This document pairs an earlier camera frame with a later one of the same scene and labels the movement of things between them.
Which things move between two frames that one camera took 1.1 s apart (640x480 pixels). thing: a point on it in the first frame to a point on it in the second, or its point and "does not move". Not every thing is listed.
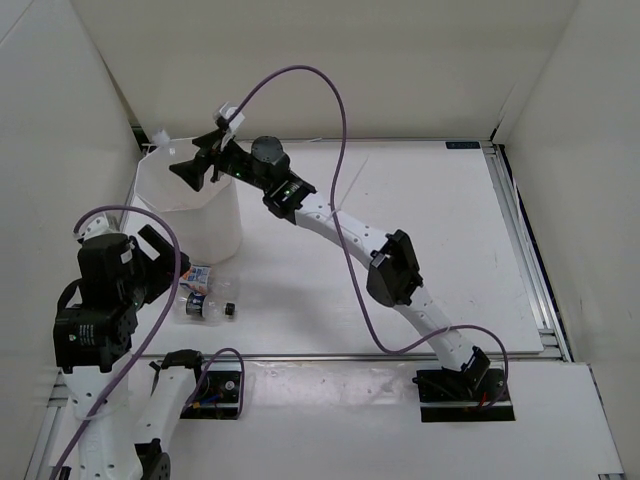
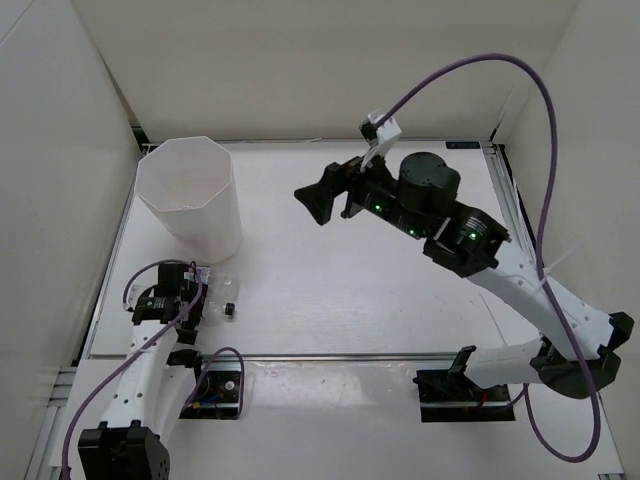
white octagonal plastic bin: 207,221 does not move
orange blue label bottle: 196,278 does not move
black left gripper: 162,266 to 186,334
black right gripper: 193,170 to 319,198
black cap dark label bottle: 203,309 does not move
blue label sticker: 463,145 does not move
